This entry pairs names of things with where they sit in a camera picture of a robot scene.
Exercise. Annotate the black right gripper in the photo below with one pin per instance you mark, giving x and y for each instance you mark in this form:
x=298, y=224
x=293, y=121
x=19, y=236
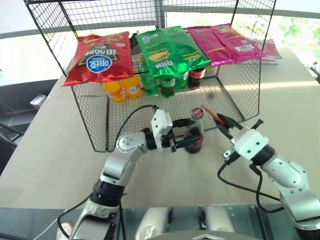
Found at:
x=230, y=156

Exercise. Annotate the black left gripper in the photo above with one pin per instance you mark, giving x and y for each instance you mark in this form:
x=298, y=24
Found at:
x=167, y=142

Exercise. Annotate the glass cola bottle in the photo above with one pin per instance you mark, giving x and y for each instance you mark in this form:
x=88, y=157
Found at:
x=195, y=133

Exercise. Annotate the red bottle opener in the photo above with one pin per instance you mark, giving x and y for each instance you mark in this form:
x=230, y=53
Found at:
x=212, y=115

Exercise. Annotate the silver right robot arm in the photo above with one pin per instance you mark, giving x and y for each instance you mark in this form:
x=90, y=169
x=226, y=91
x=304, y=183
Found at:
x=287, y=177

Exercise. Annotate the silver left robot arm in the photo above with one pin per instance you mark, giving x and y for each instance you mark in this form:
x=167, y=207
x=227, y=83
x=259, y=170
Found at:
x=125, y=160

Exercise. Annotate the red metal bottle cap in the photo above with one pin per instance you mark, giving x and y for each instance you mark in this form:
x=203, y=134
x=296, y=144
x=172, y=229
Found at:
x=197, y=111

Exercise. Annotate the green soda bottle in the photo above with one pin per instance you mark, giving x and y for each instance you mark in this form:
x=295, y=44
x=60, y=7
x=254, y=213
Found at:
x=181, y=82
x=149, y=83
x=167, y=87

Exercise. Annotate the plastic cola bottle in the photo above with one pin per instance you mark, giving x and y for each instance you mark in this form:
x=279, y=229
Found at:
x=196, y=77

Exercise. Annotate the orange soda bottle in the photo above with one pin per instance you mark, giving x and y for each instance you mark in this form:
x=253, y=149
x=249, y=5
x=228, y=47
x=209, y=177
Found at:
x=132, y=87
x=113, y=91

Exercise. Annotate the green chip bag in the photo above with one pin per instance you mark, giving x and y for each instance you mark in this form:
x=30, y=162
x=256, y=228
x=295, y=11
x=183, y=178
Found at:
x=187, y=47
x=160, y=60

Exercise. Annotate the pink chip bag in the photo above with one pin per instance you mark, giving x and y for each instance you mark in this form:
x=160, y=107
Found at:
x=207, y=45
x=237, y=42

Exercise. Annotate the pink and white snack bag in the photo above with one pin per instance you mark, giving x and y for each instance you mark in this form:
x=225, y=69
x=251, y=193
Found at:
x=271, y=51

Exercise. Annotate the white rounded robot leg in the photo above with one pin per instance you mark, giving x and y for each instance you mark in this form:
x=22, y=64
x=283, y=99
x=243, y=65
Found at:
x=152, y=222
x=217, y=220

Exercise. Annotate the dark rounded robot torso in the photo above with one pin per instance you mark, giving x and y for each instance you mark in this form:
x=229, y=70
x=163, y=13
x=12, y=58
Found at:
x=205, y=236

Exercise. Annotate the red chip bag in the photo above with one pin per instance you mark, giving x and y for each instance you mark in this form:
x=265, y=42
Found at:
x=100, y=58

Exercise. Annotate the small white box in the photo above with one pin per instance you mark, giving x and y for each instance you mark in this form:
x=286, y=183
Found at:
x=38, y=99

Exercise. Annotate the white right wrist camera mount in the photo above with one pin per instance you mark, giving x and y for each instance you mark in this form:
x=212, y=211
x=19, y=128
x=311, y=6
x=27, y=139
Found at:
x=250, y=142

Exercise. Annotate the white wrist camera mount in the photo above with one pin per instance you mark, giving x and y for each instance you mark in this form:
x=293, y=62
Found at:
x=250, y=142
x=160, y=125

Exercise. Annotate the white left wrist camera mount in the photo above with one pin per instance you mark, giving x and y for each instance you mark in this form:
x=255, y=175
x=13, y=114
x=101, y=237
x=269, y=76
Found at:
x=160, y=125

